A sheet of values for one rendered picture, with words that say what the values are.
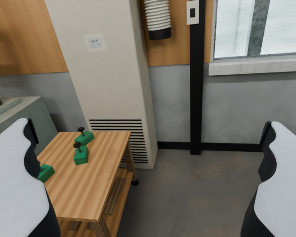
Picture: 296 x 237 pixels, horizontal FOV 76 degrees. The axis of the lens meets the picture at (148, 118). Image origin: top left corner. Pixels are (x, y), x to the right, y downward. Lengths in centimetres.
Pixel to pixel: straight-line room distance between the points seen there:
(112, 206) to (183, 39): 124
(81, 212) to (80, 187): 15
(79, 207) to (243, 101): 138
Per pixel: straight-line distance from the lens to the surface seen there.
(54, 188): 117
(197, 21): 138
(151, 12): 133
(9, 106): 187
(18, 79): 225
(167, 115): 175
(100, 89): 143
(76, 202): 104
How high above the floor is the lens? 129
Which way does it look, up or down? 31 degrees down
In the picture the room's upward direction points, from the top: 8 degrees counter-clockwise
